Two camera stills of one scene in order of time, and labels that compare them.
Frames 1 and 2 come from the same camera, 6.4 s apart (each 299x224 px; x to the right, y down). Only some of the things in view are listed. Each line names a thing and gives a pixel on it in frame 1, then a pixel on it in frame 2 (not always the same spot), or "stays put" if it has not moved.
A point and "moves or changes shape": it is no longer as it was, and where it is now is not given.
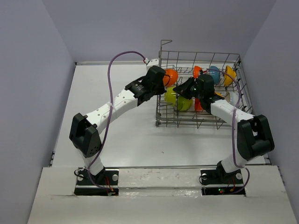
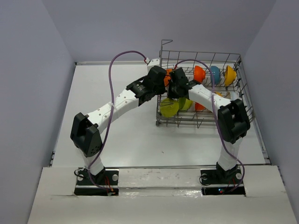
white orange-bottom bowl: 170,77 stays put
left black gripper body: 159,89 stays put
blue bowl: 215,72 stays put
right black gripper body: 201,94 to 172,91
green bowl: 171,95 moves or changes shape
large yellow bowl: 230,74 stays put
